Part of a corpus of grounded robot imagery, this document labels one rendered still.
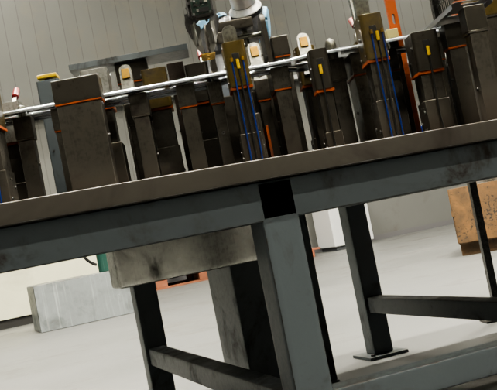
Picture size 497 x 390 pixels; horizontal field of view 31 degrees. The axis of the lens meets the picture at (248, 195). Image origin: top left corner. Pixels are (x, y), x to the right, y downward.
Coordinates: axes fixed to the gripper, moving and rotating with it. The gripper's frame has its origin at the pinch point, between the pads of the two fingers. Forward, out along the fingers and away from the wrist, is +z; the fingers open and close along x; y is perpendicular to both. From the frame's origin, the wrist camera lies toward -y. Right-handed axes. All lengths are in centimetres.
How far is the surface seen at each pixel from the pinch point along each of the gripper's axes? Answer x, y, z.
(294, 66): 24.0, -7.9, 7.8
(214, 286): -10, -70, 70
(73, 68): -40.1, -27.2, -6.6
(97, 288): -119, -587, 96
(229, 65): 4.0, 21.9, 8.5
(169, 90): -12.5, -7.1, 8.1
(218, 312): -11, -71, 80
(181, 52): -6.8, -30.2, -6.1
